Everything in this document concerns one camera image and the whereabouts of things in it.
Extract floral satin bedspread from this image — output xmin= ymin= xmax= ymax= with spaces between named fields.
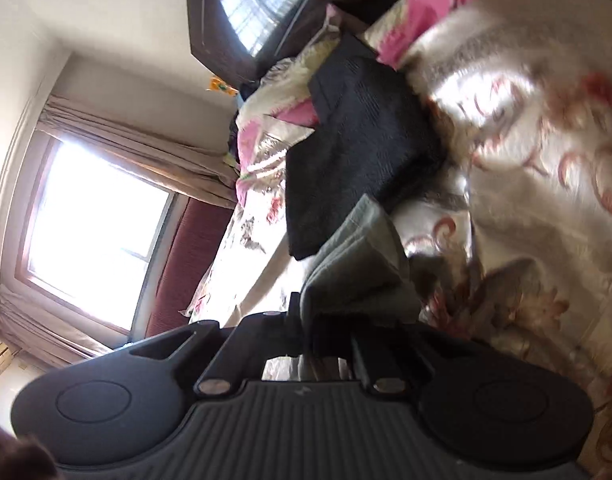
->
xmin=186 ymin=0 xmax=612 ymax=480

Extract grey-green pants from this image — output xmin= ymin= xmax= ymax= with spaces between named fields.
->
xmin=299 ymin=194 xmax=422 ymax=361

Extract yellow package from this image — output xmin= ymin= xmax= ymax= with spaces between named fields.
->
xmin=208 ymin=75 xmax=238 ymax=97

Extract black knit garment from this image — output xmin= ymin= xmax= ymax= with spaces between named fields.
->
xmin=285 ymin=31 xmax=446 ymax=262

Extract window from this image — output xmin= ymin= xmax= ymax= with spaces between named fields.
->
xmin=15 ymin=129 xmax=188 ymax=337

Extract pink floral quilt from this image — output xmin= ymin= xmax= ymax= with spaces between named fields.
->
xmin=228 ymin=3 xmax=383 ymax=207

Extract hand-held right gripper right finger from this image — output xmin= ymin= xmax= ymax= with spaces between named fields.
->
xmin=350 ymin=321 xmax=493 ymax=397

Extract maroon headboard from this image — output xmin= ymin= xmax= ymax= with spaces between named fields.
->
xmin=145 ymin=197 xmax=235 ymax=340

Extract dark brown cloth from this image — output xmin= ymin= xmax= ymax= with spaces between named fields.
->
xmin=0 ymin=419 xmax=60 ymax=480

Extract dark wooden headboard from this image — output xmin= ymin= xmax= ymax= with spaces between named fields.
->
xmin=185 ymin=0 xmax=423 ymax=87

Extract beige curtain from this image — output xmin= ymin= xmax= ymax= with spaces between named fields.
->
xmin=0 ymin=284 xmax=113 ymax=362
xmin=38 ymin=94 xmax=240 ymax=209

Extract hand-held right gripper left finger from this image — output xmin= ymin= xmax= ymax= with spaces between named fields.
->
xmin=128 ymin=292 xmax=308 ymax=397

